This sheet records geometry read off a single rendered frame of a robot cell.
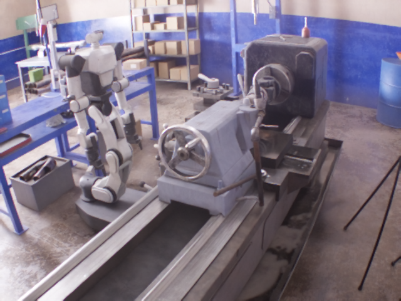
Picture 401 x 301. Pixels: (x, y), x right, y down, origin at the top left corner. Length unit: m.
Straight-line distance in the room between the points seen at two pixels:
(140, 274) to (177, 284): 0.25
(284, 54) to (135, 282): 1.70
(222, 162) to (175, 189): 0.22
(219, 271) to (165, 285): 0.19
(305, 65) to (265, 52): 0.30
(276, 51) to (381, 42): 3.38
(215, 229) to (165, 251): 0.23
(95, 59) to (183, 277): 1.55
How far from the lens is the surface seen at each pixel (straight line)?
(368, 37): 5.61
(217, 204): 1.41
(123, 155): 2.50
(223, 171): 1.42
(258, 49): 2.46
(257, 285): 1.75
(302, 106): 2.45
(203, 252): 1.28
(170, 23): 6.27
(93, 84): 2.37
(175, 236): 1.54
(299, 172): 1.69
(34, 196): 3.23
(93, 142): 2.35
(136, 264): 1.42
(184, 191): 1.46
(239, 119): 1.58
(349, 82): 5.75
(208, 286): 1.16
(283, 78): 2.22
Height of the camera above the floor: 1.67
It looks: 26 degrees down
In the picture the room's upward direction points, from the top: 3 degrees counter-clockwise
